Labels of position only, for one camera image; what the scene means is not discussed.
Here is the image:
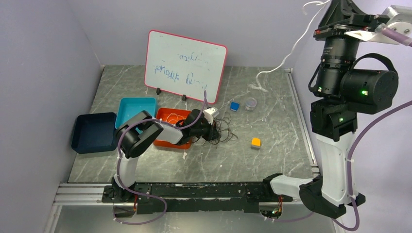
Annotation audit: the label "dark blue tray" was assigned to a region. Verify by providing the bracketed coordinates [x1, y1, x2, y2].
[71, 112, 117, 154]

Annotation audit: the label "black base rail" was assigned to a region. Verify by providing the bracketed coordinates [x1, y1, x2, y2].
[102, 182, 293, 215]

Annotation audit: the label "brown cables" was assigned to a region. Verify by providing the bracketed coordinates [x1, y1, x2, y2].
[210, 112, 239, 147]

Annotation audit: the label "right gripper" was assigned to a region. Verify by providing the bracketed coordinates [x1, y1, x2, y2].
[313, 0, 379, 96]

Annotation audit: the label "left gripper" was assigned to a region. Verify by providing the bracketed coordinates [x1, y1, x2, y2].
[191, 117, 221, 142]

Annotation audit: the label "pink framed whiteboard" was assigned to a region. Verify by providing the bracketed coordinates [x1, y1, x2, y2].
[144, 30, 228, 104]

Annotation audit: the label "light blue tray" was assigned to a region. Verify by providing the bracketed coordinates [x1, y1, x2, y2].
[115, 98, 157, 129]

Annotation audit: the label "blue small block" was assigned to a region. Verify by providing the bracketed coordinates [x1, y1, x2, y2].
[230, 101, 240, 112]

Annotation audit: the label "orange tray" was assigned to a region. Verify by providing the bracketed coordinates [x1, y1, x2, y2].
[153, 108, 192, 150]

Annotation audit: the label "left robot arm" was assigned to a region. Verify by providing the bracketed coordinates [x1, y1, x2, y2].
[112, 109, 220, 202]

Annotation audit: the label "orange small block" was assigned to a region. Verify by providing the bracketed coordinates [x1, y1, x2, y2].
[251, 137, 261, 150]

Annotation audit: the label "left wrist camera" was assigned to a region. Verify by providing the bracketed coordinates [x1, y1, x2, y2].
[203, 107, 219, 125]

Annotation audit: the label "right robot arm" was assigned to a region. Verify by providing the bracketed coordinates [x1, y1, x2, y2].
[262, 0, 399, 219]

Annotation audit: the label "clear plastic cup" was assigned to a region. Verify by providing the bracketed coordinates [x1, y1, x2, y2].
[245, 97, 258, 111]

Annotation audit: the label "white cable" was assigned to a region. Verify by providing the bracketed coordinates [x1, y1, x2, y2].
[166, 113, 186, 126]
[248, 0, 332, 93]

